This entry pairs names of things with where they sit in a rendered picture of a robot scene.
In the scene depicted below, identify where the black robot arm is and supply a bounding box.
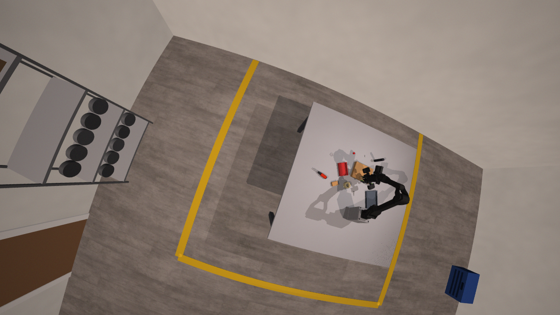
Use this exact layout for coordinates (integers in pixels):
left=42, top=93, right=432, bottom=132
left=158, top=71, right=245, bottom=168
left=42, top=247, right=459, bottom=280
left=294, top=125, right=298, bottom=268
left=361, top=165, right=410, bottom=220

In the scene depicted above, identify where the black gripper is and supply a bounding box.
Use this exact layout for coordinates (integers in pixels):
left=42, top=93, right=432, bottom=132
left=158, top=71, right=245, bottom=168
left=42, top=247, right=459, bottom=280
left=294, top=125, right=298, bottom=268
left=362, top=167, right=375, bottom=190

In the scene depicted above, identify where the light wooden board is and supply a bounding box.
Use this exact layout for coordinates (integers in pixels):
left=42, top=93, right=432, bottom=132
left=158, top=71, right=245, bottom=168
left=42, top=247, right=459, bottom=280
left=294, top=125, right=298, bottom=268
left=351, top=161, right=373, bottom=180

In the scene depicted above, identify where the red open tray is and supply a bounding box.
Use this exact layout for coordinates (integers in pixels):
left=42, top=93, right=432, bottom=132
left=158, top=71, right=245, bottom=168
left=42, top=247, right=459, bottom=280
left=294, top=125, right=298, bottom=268
left=338, top=162, right=348, bottom=176

